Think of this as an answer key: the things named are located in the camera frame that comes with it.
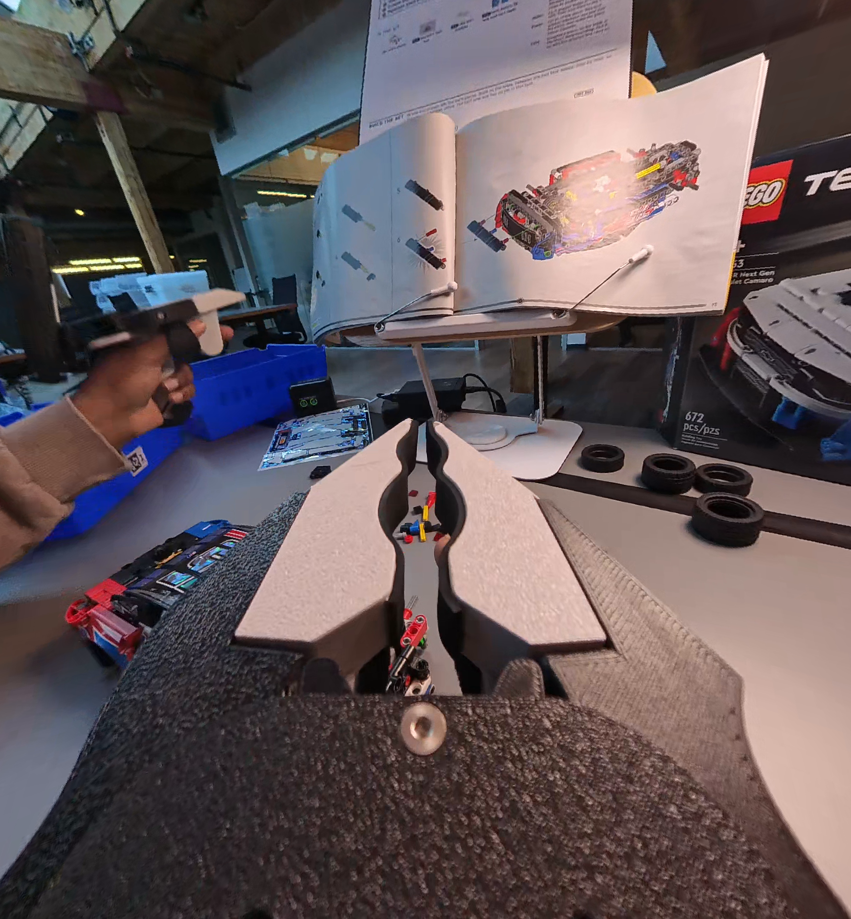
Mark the blue bin with tag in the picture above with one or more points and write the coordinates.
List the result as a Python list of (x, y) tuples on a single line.
[(95, 502)]

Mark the person's left hand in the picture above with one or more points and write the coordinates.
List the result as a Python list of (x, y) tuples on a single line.
[(124, 395)]

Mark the plain blue bin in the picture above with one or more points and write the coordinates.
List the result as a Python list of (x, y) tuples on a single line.
[(253, 388)]

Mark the white book stand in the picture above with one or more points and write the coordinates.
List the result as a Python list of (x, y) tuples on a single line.
[(533, 445)]

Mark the pile of small lego pieces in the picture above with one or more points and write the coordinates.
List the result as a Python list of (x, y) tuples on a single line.
[(417, 530)]

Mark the black power adapter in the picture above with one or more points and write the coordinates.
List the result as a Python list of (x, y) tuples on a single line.
[(433, 393)]

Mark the open instruction booklet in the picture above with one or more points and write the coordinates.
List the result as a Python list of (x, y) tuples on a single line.
[(598, 143)]

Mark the black lego tyre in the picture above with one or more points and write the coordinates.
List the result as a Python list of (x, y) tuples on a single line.
[(723, 479), (727, 518), (668, 474), (603, 457)]

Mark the white storage crate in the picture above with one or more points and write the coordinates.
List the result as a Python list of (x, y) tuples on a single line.
[(174, 287)]

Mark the wooden pillar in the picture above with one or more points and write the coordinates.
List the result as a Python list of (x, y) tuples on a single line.
[(135, 194)]

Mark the lego race car model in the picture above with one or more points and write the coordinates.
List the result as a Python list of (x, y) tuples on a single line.
[(145, 581)]

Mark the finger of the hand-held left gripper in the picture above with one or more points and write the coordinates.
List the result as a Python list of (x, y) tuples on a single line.
[(127, 339), (196, 301)]

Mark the shiny sticker sheet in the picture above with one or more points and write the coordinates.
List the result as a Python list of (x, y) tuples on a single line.
[(318, 438)]

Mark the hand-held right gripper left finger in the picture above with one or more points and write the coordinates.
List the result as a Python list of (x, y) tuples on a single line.
[(325, 545)]

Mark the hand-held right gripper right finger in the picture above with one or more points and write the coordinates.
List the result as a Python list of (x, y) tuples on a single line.
[(511, 553)]

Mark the printed paper sheet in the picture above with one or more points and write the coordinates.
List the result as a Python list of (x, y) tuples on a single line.
[(497, 64)]

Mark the black device with green lights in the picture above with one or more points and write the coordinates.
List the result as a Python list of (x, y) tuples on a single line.
[(312, 396)]

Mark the black lego set box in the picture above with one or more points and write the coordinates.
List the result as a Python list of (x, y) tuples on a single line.
[(791, 344)]

